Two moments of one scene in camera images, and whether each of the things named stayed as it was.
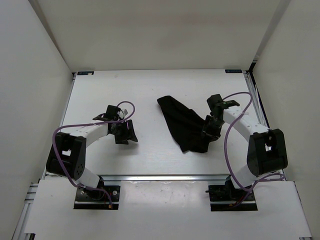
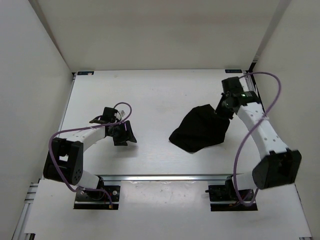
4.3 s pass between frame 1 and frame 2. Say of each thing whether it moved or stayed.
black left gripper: stayed
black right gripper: moved
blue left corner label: stayed
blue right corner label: stayed
